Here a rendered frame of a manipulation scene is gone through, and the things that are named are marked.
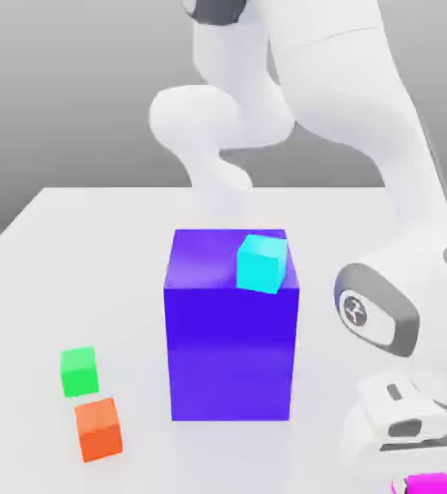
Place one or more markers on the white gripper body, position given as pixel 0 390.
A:
pixel 366 463

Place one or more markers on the small magenta cube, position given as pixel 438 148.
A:
pixel 427 485

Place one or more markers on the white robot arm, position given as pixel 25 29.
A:
pixel 346 115

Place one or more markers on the small cyan cube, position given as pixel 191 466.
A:
pixel 259 268

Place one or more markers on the small orange cube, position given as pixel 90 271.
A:
pixel 99 434

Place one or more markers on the small green cube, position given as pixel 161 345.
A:
pixel 79 372

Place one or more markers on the large purple box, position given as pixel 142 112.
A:
pixel 230 355

